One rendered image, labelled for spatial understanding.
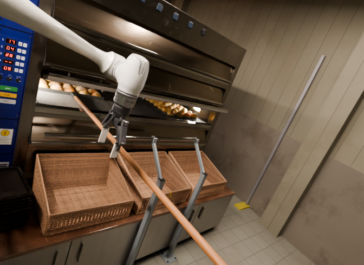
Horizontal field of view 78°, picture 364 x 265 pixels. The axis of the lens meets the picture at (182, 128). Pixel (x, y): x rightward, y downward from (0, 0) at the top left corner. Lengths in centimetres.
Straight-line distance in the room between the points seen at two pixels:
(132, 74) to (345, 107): 277
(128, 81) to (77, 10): 80
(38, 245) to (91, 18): 134
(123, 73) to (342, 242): 323
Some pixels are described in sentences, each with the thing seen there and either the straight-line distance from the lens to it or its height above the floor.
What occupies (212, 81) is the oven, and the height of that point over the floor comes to 167.
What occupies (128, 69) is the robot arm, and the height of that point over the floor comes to 165.
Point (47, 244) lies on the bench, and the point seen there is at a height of 58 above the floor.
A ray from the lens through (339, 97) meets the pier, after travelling 333.
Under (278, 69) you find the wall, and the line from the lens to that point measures 390.
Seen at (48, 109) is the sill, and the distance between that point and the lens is 171.
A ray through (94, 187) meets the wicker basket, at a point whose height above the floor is 59.
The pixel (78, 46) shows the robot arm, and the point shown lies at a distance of 95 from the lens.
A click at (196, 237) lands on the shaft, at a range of 92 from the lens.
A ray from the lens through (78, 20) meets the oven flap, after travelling 161.
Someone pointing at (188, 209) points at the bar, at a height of 58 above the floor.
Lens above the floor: 175
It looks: 16 degrees down
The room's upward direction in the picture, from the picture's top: 21 degrees clockwise
